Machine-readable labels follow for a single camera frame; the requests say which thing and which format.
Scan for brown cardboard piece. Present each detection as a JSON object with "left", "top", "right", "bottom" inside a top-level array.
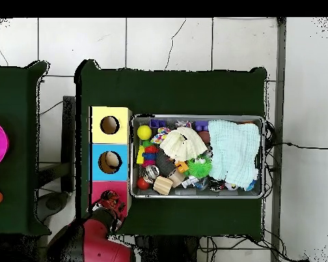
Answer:
[{"left": 167, "top": 169, "right": 186, "bottom": 188}]

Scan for wooden box with three holes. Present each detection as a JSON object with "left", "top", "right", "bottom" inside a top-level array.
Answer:
[{"left": 88, "top": 106, "right": 133, "bottom": 216}]

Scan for clear mesh bin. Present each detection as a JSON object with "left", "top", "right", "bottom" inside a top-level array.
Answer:
[{"left": 130, "top": 114, "right": 266, "bottom": 199}]

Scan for yellow foam block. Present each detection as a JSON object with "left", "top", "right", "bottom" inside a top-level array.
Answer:
[{"left": 136, "top": 145, "right": 146, "bottom": 165}]

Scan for purple building block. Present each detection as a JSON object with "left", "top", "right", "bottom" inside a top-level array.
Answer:
[{"left": 194, "top": 120, "right": 209, "bottom": 132}]

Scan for yellow ball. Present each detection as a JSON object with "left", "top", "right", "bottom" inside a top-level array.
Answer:
[{"left": 137, "top": 124, "right": 153, "bottom": 141}]

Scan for green spiky puffer toy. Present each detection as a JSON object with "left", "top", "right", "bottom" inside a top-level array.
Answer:
[{"left": 186, "top": 155, "right": 213, "bottom": 179}]

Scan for rainbow spiky caterpillar toy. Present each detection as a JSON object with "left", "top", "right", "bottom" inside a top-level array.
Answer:
[{"left": 141, "top": 140, "right": 159, "bottom": 168}]

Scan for mint green cloth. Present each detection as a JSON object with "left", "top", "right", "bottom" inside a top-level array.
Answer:
[{"left": 207, "top": 119, "right": 261, "bottom": 191}]

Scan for orange building block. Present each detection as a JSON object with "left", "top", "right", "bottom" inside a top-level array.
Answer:
[{"left": 175, "top": 160, "right": 189, "bottom": 173}]

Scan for dark green table cloth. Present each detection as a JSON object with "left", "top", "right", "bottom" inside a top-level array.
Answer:
[
  {"left": 0, "top": 61, "right": 51, "bottom": 237},
  {"left": 74, "top": 59, "right": 269, "bottom": 241}
]

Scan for cream cloth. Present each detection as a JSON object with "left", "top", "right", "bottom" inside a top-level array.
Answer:
[{"left": 159, "top": 126, "right": 208, "bottom": 162}]

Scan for black power cable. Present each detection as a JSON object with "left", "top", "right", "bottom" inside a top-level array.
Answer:
[{"left": 264, "top": 141, "right": 328, "bottom": 150}]

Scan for polka dot cloth toy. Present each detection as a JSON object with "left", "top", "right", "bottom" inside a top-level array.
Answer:
[{"left": 150, "top": 127, "right": 172, "bottom": 145}]

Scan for silver metal cup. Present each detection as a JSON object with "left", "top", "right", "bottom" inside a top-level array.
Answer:
[{"left": 142, "top": 164, "right": 160, "bottom": 184}]

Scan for brown toy football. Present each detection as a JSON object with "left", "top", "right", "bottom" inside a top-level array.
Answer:
[{"left": 197, "top": 131, "right": 210, "bottom": 145}]

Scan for striped wooden block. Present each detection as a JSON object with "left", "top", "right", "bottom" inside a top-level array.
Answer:
[{"left": 152, "top": 175, "right": 174, "bottom": 196}]

